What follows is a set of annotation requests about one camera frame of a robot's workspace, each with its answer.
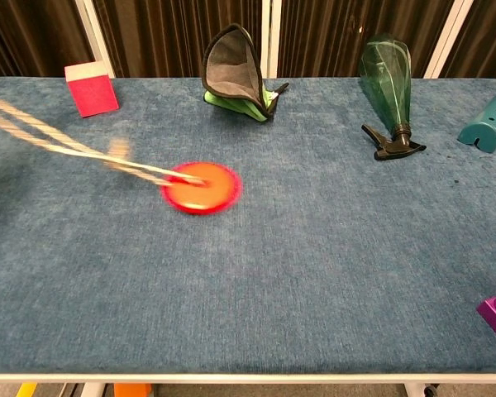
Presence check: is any teal perforated cylinder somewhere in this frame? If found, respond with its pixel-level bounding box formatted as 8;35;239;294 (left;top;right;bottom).
456;88;496;154

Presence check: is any green spray bottle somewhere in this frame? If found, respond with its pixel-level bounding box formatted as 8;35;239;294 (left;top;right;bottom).
358;33;427;161

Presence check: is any white frame post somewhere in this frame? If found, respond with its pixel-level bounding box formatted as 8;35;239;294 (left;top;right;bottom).
423;0;480;79
260;0;283;79
74;0;116;79

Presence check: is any pink cube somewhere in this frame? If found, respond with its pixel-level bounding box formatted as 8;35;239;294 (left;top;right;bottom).
64;60;120;119

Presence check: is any white twisted rope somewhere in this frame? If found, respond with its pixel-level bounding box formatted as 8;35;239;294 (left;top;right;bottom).
0;93;210;187

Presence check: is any white table frame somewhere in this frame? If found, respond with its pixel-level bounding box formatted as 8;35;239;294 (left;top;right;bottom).
0;373;496;397

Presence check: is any dark brown curtain panel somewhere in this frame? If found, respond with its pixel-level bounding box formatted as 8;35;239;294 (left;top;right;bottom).
93;0;269;79
277;0;455;79
440;0;496;79
0;0;96;82

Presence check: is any grey green fabric pouch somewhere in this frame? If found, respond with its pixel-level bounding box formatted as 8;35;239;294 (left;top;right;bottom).
202;23;290;124

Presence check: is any red disc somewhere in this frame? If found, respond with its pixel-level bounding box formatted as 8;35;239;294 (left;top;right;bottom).
160;160;244;217

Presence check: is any orange block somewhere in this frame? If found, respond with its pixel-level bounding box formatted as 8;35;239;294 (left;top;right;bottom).
113;383;152;397

